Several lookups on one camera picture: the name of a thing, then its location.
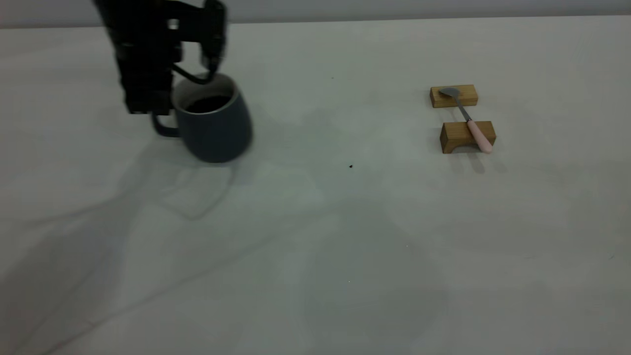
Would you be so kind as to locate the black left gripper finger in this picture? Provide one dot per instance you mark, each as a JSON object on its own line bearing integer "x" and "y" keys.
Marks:
{"x": 137, "y": 104}
{"x": 160, "y": 103}

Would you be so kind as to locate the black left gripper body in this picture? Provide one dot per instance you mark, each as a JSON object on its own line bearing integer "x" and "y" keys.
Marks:
{"x": 148, "y": 69}

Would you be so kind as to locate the dark coffee liquid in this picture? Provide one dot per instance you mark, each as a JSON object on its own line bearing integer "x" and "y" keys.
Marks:
{"x": 207, "y": 103}

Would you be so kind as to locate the dark grey ceramic mug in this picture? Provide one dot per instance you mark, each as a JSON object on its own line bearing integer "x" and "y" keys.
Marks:
{"x": 217, "y": 133}

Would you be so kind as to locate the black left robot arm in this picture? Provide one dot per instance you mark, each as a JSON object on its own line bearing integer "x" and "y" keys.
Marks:
{"x": 138, "y": 19}

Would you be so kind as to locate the arched wooden block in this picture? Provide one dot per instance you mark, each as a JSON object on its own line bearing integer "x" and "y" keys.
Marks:
{"x": 456, "y": 134}

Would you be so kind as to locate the flat wooden block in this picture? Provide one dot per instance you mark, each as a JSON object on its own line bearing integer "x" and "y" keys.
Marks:
{"x": 466, "y": 96}

